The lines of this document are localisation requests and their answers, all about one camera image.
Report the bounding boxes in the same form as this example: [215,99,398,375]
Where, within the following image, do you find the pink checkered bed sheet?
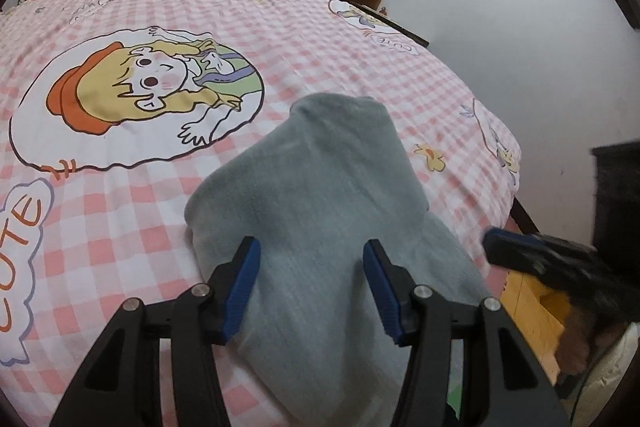
[1,0,521,426]

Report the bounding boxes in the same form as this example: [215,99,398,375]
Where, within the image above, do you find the person right hand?
[554,307,629,376]

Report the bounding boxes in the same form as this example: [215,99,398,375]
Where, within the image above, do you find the grey pants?
[184,94,488,426]

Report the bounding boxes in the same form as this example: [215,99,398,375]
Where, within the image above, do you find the cream white sleeve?
[567,323,639,426]

